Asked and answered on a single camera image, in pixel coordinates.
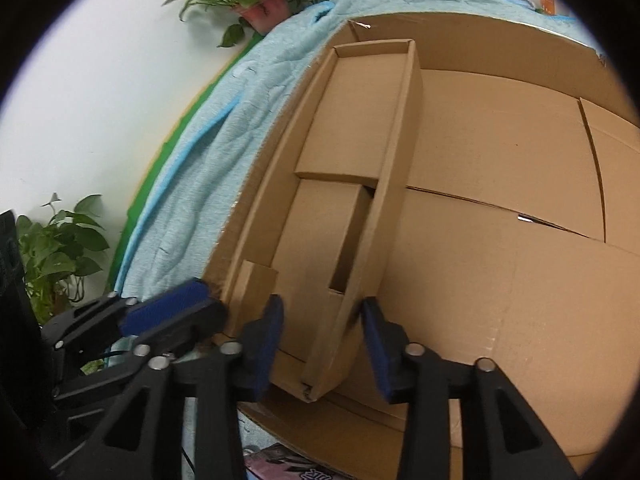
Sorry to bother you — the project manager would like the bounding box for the green leafy plant left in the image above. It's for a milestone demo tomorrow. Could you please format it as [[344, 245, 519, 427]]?
[[16, 194, 110, 325]]

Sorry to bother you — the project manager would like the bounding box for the small orange label jar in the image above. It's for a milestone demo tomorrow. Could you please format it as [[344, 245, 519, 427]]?
[[536, 0, 556, 15]]

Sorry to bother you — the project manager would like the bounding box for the large cardboard box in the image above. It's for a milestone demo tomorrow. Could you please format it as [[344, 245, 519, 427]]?
[[205, 12, 639, 479]]

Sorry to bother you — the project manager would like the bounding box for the small cardboard divider tray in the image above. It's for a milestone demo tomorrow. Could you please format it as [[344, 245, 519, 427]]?
[[207, 39, 422, 402]]

